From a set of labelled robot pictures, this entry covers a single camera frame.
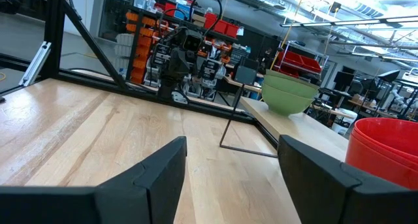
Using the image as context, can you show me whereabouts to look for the storage rack orange bins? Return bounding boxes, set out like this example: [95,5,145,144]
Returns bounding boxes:
[125,0,244,91]

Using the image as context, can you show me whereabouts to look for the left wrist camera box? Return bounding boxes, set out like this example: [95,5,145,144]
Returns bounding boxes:
[182,31,204,52]

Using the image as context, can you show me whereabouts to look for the white round bucket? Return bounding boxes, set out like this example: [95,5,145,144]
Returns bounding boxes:
[331,108,359,136]

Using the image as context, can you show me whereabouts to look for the green bowl floral inside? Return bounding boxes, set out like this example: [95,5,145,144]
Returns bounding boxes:
[265,69,320,91]
[263,74,319,99]
[261,83,315,117]

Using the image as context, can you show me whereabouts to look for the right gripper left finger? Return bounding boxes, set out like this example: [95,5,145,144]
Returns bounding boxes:
[0,135,187,224]

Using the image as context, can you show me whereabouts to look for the black aluminium extrusion frame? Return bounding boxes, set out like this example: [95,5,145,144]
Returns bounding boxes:
[0,0,278,150]

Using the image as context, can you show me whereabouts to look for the metal rack red bins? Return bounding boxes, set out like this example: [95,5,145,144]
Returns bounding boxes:
[276,40,329,78]

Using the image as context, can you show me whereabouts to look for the silver aluminium extrusion bar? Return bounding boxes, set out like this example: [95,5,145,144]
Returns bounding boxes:
[18,40,52,88]

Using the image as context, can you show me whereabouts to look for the red plastic mini bowl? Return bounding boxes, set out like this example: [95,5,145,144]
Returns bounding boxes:
[349,129,418,172]
[353,117,418,163]
[345,137,418,191]

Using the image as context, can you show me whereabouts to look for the yellow hanging cable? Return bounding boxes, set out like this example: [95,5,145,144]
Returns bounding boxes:
[270,0,308,71]

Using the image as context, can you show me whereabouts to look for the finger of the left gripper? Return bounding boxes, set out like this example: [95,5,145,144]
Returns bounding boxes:
[153,42,170,68]
[199,59,220,82]

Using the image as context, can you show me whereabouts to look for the black softbox lamp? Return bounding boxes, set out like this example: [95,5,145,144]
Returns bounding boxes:
[377,69,401,85]

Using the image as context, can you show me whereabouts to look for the long ceiling light strip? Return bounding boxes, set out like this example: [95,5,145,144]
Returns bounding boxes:
[280,16,418,28]

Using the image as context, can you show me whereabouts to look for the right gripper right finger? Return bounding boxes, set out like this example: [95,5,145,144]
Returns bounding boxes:
[277,135,418,224]

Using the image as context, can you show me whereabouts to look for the wooden shelf riser black legs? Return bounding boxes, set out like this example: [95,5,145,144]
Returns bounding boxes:
[219,83,352,163]

